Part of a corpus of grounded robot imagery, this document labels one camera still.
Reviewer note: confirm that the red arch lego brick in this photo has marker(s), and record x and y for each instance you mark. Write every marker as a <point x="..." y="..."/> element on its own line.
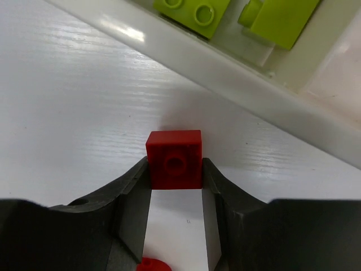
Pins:
<point x="151" y="264"/>

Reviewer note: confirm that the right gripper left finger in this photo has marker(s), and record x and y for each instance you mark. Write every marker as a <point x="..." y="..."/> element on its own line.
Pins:
<point x="103" y="230"/>

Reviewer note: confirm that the small green lego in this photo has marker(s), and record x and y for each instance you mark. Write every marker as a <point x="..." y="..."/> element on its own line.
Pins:
<point x="277" y="21"/>

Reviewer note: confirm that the small red square lego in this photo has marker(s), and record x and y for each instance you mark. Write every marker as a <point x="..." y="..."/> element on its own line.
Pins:
<point x="175" y="159"/>

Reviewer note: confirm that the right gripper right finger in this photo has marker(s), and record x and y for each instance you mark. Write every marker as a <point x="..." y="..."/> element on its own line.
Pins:
<point x="244" y="233"/>

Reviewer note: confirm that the green long lego brick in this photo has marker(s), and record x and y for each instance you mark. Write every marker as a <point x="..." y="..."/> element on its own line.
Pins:
<point x="201" y="16"/>

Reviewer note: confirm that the white three-compartment tray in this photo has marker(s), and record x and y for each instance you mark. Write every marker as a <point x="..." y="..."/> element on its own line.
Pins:
<point x="311" y="91"/>

